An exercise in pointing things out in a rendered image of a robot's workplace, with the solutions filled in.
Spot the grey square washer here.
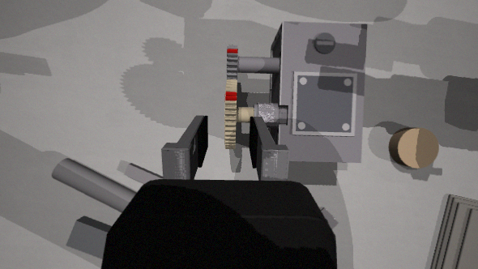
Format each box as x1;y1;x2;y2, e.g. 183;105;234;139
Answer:
321;207;339;229

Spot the beige gear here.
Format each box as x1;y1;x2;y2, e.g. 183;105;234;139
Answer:
224;79;258;149

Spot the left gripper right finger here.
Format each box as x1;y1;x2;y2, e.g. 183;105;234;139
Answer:
249;117;290;181

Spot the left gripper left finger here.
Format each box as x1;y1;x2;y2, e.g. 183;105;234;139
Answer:
161;115;208;180

